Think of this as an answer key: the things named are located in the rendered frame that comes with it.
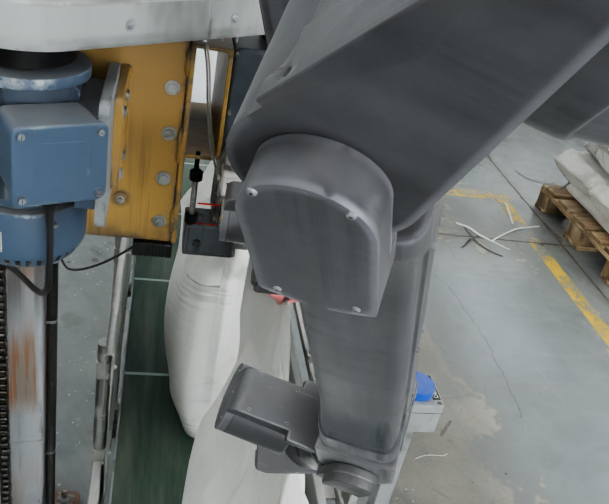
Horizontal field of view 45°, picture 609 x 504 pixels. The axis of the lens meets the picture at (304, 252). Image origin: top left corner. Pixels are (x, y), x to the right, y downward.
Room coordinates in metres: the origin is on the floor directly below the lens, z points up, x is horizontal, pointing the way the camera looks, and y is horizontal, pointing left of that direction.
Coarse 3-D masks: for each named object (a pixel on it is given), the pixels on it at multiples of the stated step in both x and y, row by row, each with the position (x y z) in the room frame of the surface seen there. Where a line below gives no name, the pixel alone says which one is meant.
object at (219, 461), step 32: (256, 320) 0.96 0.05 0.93; (288, 320) 0.77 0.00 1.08; (256, 352) 0.93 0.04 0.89; (288, 352) 0.71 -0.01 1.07; (224, 384) 0.90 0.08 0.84; (192, 448) 0.84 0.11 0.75; (224, 448) 0.77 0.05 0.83; (256, 448) 0.72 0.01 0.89; (192, 480) 0.79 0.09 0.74; (224, 480) 0.71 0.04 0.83; (256, 480) 0.67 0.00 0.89; (288, 480) 0.56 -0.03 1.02
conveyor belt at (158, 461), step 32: (192, 160) 2.69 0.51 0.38; (160, 288) 1.77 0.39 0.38; (160, 320) 1.63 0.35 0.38; (128, 352) 1.47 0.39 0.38; (160, 352) 1.49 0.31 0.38; (128, 384) 1.35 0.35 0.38; (160, 384) 1.38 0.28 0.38; (128, 416) 1.25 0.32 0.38; (160, 416) 1.27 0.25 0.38; (128, 448) 1.15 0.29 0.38; (160, 448) 1.17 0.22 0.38; (128, 480) 1.07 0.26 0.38; (160, 480) 1.09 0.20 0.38
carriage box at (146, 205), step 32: (96, 64) 0.95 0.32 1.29; (160, 64) 0.97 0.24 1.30; (192, 64) 0.97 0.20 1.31; (160, 96) 0.97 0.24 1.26; (128, 128) 0.96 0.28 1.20; (160, 128) 0.97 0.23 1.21; (128, 160) 0.96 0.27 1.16; (160, 160) 0.97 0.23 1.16; (128, 192) 0.96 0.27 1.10; (160, 192) 0.97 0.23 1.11; (128, 224) 0.96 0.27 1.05; (160, 224) 0.97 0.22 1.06
